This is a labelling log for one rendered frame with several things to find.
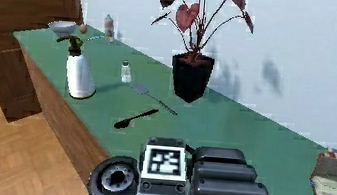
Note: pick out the black spoon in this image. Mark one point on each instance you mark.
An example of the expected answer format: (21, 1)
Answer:
(131, 119)

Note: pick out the red leafed plant black pot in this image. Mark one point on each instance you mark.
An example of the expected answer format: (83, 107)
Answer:
(191, 74)

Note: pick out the brown wooden cupboard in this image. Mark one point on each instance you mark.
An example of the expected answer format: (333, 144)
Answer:
(19, 17)

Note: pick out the white bowl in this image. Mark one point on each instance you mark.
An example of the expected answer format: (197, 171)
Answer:
(62, 28)

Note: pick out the grey spatula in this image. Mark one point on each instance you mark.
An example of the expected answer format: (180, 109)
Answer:
(145, 93)

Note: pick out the white spray bottle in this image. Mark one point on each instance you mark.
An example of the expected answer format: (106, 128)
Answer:
(79, 74)

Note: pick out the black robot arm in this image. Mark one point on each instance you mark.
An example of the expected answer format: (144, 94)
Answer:
(216, 179)

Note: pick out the brown egg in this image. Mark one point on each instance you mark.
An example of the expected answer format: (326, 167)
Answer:
(83, 28)

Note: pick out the green topped wooden counter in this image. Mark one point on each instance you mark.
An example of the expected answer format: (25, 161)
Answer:
(207, 128)

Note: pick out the clear salt shaker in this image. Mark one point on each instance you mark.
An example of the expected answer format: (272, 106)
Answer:
(126, 72)

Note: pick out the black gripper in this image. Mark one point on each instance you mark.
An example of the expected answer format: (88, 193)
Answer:
(116, 180)

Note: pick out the white labelled bottle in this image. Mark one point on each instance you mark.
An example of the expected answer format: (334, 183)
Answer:
(108, 28)

